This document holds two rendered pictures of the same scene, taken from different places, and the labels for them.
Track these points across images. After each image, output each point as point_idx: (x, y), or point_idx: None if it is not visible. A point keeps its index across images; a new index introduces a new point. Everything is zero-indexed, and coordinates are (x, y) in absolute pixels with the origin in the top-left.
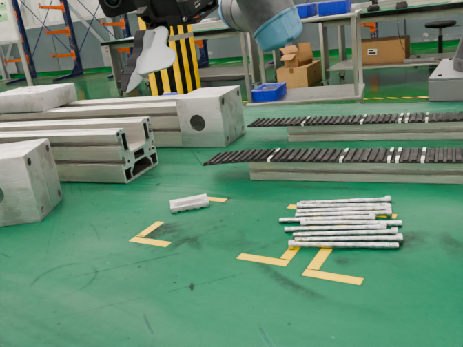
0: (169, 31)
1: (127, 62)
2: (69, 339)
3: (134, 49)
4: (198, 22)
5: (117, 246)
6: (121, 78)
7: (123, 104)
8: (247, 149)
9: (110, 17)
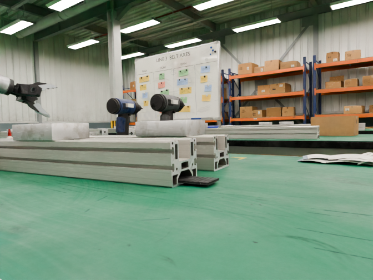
0: (27, 104)
1: (45, 110)
2: None
3: (41, 108)
4: (26, 104)
5: None
6: (48, 114)
7: (6, 138)
8: None
9: (38, 96)
